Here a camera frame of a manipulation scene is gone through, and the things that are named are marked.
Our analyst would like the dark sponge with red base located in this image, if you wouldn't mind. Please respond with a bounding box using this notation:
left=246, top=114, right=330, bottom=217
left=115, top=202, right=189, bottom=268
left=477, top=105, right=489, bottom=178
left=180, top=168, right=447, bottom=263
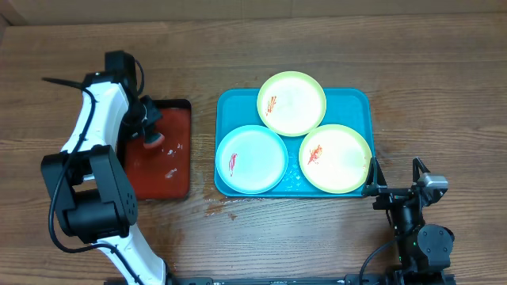
left=143, top=131, right=165, bottom=150

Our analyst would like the light blue plate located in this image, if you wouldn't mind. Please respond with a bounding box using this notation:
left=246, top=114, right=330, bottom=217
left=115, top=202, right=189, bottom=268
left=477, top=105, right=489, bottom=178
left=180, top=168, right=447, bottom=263
left=215, top=125, right=288, bottom=195

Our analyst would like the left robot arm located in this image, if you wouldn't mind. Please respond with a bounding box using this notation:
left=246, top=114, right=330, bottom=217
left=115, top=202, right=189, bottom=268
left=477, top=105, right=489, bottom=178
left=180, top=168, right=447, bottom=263
left=40, top=69, right=171, bottom=284

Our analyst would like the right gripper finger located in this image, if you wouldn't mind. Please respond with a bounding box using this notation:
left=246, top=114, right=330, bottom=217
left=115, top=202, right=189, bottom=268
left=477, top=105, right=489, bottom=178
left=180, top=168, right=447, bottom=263
left=412, top=157, right=429, bottom=183
left=364, top=157, right=387, bottom=188

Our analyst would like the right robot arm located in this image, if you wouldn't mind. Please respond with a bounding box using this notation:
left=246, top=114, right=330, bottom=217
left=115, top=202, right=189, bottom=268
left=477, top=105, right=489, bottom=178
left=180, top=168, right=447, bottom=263
left=357, top=158, right=456, bottom=284

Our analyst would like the teal plastic tray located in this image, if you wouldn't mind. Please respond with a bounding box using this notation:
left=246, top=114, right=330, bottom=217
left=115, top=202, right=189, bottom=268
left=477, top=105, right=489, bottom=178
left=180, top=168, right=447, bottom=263
left=215, top=88, right=375, bottom=198

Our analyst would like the black and red tray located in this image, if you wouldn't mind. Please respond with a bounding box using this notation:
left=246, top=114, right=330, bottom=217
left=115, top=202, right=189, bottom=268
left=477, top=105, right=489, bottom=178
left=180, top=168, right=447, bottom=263
left=116, top=99, right=192, bottom=200

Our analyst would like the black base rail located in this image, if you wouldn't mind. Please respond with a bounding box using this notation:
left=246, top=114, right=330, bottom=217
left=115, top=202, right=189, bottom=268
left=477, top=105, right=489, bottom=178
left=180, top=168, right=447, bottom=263
left=103, top=273, right=456, bottom=285

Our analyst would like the green plate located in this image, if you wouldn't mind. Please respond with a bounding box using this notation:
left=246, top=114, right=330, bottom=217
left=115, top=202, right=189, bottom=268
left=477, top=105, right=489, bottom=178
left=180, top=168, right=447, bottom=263
left=299, top=124, right=372, bottom=194
left=257, top=71, right=326, bottom=137

